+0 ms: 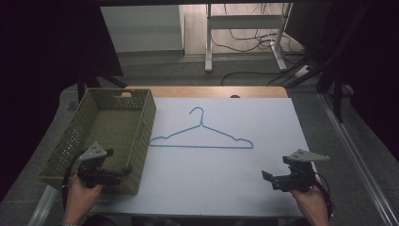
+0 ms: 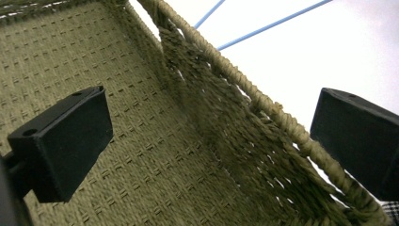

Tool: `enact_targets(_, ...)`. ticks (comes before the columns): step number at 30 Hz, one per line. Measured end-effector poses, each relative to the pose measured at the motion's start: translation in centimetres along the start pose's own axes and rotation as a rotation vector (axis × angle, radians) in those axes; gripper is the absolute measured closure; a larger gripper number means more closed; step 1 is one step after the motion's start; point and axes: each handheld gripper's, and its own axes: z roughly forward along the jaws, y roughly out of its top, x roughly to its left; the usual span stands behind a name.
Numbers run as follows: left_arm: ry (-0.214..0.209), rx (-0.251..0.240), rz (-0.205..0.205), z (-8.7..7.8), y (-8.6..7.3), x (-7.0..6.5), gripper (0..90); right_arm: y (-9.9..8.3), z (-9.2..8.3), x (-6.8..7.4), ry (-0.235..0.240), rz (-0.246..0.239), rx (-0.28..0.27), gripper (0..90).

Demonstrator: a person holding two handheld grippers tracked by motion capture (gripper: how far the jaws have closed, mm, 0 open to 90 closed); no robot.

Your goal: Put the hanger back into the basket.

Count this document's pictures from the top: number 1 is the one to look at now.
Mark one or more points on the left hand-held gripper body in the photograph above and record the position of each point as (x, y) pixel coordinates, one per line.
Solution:
(91, 175)

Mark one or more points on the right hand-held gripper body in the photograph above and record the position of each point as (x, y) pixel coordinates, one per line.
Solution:
(298, 182)

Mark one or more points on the person's right hand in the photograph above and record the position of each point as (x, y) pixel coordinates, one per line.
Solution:
(313, 204)

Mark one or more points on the person's left hand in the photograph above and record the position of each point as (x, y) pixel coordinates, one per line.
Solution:
(80, 201)

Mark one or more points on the green woven plastic basket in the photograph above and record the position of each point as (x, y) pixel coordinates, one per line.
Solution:
(116, 125)

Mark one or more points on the white table cover sheet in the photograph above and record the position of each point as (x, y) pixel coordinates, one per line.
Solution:
(219, 182)

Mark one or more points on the black metal stand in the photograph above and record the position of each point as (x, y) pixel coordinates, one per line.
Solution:
(82, 84)
(337, 94)

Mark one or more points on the person's dark clothing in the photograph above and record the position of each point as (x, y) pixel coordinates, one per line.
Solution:
(188, 221)

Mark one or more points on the white power strip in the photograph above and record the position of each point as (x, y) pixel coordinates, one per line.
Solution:
(302, 71)

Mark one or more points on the dark curtain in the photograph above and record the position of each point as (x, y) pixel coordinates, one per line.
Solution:
(37, 78)
(373, 62)

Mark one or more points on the white cabinet panel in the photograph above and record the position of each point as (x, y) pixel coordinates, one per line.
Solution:
(141, 28)

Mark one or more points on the silver metal rail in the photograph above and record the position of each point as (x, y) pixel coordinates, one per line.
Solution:
(44, 207)
(357, 157)

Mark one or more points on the white metal desk frame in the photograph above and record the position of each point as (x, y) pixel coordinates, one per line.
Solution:
(244, 22)

